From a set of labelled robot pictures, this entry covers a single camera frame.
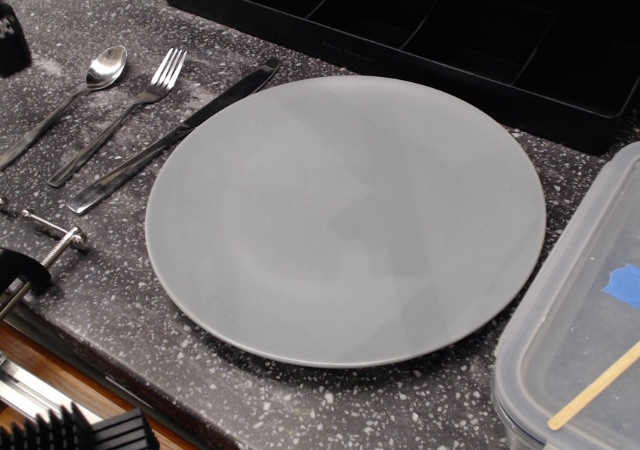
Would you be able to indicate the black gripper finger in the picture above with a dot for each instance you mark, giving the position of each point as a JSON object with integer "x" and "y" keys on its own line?
{"x": 15, "y": 54}

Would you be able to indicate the clear plastic container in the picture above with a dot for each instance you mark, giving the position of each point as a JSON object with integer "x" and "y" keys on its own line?
{"x": 566, "y": 331}

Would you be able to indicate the black compartment tray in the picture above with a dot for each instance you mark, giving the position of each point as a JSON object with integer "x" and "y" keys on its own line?
{"x": 565, "y": 70}

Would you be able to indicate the silver metal spoon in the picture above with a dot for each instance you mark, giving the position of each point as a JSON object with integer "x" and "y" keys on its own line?
{"x": 103, "y": 71}

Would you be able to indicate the blue tape piece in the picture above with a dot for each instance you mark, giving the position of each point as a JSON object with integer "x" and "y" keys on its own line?
{"x": 624, "y": 285}

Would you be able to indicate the metal screw clamp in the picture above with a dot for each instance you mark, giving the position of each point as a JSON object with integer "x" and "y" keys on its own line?
{"x": 22, "y": 273}

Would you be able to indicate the silver metal knife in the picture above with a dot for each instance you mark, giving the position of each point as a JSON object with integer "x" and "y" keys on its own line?
{"x": 106, "y": 185}

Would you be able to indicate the aluminium rail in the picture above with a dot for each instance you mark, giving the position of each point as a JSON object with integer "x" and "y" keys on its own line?
{"x": 32, "y": 397}

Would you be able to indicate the grey round plate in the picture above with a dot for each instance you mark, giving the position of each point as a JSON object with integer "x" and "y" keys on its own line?
{"x": 345, "y": 222}

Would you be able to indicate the wooden stick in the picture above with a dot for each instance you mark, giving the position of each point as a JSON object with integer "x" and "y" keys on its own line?
{"x": 594, "y": 389}

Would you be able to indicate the silver metal fork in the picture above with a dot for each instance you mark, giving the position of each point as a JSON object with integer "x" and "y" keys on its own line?
{"x": 162, "y": 82}

